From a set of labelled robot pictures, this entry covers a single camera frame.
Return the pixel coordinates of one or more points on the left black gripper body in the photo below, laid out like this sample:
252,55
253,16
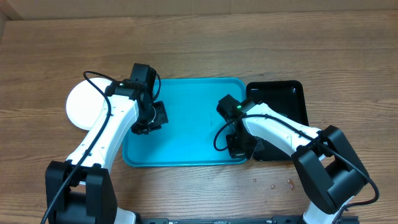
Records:
151,119

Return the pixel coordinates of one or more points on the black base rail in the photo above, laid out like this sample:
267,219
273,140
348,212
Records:
273,220

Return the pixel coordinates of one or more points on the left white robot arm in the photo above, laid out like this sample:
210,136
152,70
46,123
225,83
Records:
79,189

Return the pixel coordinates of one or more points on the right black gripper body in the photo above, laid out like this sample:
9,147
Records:
244,145

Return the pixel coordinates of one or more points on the teal plastic tray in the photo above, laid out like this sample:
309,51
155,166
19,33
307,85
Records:
189,137

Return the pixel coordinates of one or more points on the white round plate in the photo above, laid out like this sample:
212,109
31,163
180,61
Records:
84,104

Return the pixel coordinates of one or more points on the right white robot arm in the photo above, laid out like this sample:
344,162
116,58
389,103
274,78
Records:
330,171

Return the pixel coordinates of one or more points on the black plastic water tray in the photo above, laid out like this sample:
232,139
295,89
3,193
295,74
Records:
284,97

